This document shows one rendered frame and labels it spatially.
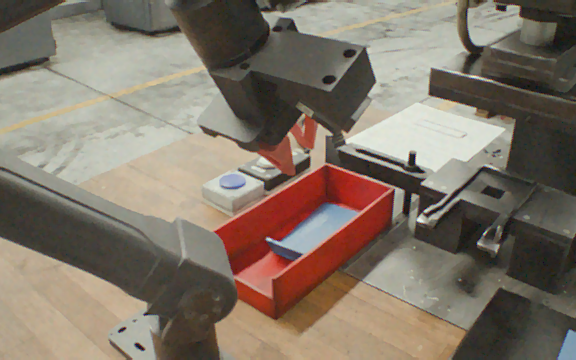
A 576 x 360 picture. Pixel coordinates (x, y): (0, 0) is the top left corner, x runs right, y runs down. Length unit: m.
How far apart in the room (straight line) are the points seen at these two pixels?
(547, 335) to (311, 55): 0.40
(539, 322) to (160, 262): 0.41
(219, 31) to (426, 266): 0.44
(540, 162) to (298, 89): 0.63
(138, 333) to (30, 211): 0.23
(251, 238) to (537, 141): 0.48
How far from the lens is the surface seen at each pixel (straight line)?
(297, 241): 0.71
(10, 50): 4.99
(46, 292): 0.71
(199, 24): 0.37
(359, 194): 0.78
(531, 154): 0.93
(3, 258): 0.80
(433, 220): 0.64
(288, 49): 0.38
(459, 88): 0.64
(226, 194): 0.78
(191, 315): 0.47
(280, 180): 0.84
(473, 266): 0.72
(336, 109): 0.35
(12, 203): 0.42
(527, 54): 0.59
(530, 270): 0.70
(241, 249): 0.70
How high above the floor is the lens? 1.33
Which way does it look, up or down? 29 degrees down
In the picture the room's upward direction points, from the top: straight up
